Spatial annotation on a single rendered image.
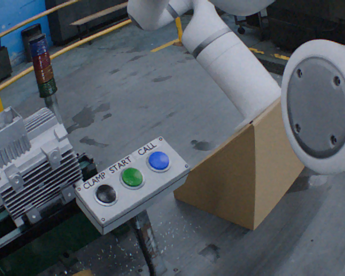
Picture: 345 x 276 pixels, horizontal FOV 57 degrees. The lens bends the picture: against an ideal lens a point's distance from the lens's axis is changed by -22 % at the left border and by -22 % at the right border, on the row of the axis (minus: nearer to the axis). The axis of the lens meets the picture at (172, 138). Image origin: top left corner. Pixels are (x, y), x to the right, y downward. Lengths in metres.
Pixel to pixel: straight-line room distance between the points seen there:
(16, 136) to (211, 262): 0.46
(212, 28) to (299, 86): 0.64
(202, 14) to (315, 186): 0.50
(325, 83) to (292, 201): 0.68
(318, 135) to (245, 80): 0.62
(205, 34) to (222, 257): 0.48
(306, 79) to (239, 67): 0.62
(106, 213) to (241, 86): 0.43
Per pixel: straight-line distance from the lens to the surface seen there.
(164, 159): 0.58
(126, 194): 0.55
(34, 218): 0.72
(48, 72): 1.04
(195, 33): 0.85
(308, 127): 0.22
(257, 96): 0.82
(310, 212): 0.85
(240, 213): 0.80
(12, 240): 0.76
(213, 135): 1.12
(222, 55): 0.83
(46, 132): 0.73
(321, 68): 0.21
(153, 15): 0.85
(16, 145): 0.69
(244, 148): 0.68
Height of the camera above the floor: 1.40
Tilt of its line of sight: 32 degrees down
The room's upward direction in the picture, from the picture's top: 10 degrees counter-clockwise
